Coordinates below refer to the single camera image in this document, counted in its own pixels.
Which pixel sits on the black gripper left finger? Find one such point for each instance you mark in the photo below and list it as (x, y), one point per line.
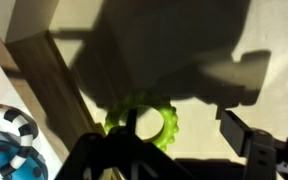
(129, 119)

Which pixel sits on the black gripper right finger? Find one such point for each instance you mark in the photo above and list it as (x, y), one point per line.
(235, 132)

